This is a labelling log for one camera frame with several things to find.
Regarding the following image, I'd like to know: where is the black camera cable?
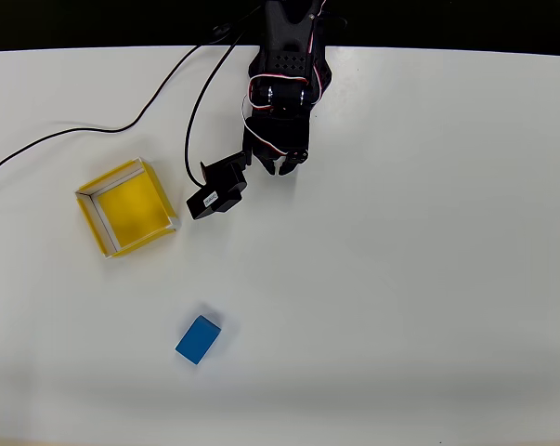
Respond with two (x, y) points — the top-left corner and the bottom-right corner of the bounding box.
(183, 4), (265, 190)

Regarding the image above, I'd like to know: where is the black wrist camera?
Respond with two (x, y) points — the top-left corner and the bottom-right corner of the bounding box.
(185, 151), (254, 222)

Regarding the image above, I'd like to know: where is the yellow cardboard box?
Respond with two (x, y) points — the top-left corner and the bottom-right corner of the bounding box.
(74, 157), (183, 260)

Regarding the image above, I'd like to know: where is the long black cable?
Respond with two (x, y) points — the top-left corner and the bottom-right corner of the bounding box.
(0, 23), (237, 185)

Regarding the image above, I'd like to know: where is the blue rectangular block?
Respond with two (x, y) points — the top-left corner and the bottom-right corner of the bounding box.
(175, 314), (224, 367)

